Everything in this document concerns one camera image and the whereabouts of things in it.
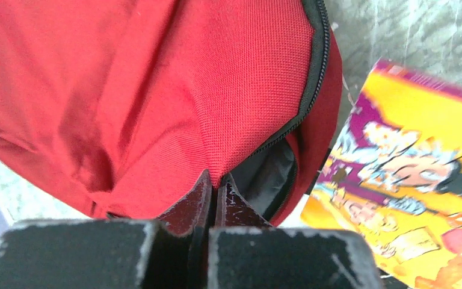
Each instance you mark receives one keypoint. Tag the purple Roald Dahl book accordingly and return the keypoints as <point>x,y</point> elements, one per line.
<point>394,176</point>

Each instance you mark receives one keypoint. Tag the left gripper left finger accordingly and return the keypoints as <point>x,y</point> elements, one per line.
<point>117,252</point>

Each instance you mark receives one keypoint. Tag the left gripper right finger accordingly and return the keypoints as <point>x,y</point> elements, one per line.
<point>245,251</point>

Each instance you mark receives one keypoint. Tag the red student backpack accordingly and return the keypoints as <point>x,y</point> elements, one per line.
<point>117,107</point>

